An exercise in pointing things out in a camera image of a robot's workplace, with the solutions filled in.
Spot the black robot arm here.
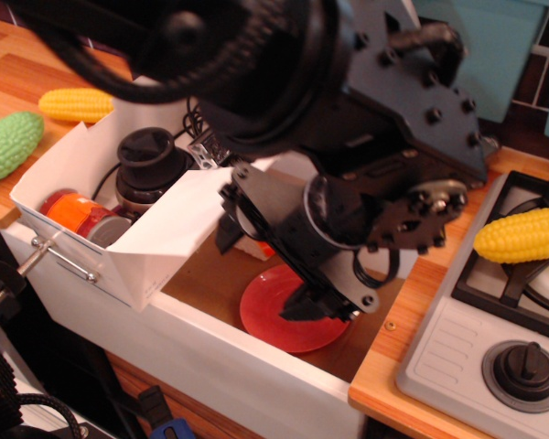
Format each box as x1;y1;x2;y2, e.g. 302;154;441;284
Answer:
11;1;487;321

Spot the yellow toy corn right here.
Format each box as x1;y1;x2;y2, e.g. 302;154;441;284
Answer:
473;208;549;263

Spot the red plastic plate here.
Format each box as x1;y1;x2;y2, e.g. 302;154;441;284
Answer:
239;265;349;353

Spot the yellow toy corn left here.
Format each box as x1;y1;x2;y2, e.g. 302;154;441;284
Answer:
38;88;113;123

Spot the white cardboard mask box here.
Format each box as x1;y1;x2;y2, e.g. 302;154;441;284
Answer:
10;99;231;310

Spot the black stove knob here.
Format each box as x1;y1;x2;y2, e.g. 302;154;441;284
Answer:
481;340;549;414

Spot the orange labelled can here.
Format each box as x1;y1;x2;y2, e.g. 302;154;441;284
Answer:
39;188;132;248

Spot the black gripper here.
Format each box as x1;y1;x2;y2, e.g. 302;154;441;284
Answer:
215;164;380;322

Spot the grey toy stove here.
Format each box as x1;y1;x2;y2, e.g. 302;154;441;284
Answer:
396;171;549;438

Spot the blue black clamp handle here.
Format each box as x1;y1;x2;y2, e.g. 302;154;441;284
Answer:
137;386;196;439

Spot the white toy sink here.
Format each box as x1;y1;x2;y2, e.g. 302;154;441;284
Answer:
2;116;458;439

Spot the teal cabinet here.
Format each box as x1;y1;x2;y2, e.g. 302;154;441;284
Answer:
414;0;549;136

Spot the salmon sushi toy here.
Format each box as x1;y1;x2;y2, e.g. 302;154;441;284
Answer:
234;237;275;261

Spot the metal clamp screw handle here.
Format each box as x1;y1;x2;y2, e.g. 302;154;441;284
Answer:
16;235;100;284

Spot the black 3d mouse device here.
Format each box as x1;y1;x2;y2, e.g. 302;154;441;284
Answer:
115;127;195;216

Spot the yellow toy corn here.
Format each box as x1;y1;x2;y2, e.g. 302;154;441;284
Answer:
38;88;113;123
473;208;549;263

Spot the green toy bitter gourd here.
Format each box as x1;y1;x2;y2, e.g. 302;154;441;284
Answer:
0;112;44;180

